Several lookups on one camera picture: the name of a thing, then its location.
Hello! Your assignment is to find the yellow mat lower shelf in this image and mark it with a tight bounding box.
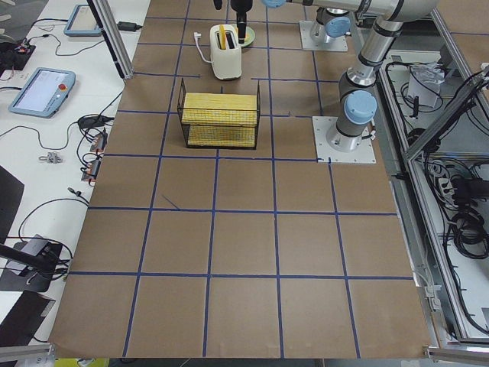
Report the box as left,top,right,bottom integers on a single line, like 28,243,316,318
187,125,256,148

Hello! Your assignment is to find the black usb hub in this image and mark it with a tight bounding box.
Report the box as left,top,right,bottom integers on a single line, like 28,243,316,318
77,115,112,129

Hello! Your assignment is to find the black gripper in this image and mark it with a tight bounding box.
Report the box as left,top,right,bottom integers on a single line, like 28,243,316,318
213,0,253,44

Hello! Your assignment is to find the yellow toast slice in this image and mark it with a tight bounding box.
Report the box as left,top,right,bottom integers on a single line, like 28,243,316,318
219,24,226,50

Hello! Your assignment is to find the black camera stand base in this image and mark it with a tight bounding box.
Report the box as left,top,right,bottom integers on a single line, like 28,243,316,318
1,238,62,292

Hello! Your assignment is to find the orange black circuit box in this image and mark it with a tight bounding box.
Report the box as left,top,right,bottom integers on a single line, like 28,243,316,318
81,159,102,182
90,133,107,153

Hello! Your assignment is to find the yellow mat upper shelf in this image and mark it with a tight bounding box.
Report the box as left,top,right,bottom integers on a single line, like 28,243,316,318
178,93,260,126

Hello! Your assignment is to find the black wire basket rack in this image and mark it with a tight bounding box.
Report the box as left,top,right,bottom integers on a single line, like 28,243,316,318
177,82,261,150

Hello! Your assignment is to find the cream white toaster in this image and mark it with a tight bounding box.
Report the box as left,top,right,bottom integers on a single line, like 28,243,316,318
209,24,242,80

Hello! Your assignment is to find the orange black circuit box upper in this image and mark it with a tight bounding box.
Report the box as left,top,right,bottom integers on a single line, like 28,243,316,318
90,133,107,153

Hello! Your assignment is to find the blue teach pendant far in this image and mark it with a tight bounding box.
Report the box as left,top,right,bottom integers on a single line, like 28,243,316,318
63,5,102,37

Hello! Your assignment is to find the green plate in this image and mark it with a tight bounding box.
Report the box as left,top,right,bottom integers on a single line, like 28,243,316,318
240,26,255,48

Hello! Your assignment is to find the blue teach pendant near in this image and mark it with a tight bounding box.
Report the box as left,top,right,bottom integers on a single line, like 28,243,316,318
8,67,76,119

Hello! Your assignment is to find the aluminium frame post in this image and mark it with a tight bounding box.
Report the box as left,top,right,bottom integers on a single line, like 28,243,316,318
87,0,134,80

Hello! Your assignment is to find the black laptop corner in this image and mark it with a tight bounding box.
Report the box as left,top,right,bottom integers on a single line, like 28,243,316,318
1,291,55,347

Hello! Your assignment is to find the white toaster power cord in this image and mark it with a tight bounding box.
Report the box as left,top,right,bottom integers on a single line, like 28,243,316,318
193,31,212,64

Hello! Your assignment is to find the crumpled white paper box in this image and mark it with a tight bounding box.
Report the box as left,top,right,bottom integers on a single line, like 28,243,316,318
407,63,445,108

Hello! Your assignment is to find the blue teach pendant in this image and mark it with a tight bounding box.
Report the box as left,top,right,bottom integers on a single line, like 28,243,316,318
63,5,102,37
8,67,76,119

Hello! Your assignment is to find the black cable bundle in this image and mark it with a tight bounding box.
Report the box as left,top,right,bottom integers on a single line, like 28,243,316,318
439,208,489,261

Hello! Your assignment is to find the black monitor corner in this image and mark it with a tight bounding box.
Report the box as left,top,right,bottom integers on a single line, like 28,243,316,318
0,167,24,244

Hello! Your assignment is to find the yellow mat shelf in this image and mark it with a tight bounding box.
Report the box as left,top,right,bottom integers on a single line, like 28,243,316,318
178,93,260,126
187,125,256,148

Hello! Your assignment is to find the orange black circuit box lower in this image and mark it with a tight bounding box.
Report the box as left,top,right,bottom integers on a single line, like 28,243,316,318
81,159,102,182

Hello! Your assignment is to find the small metal clamp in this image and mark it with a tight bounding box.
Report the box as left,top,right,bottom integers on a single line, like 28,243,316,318
38,151,63,164

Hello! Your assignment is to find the black power adapter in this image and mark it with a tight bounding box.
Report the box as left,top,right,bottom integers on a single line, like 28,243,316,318
117,21,141,32

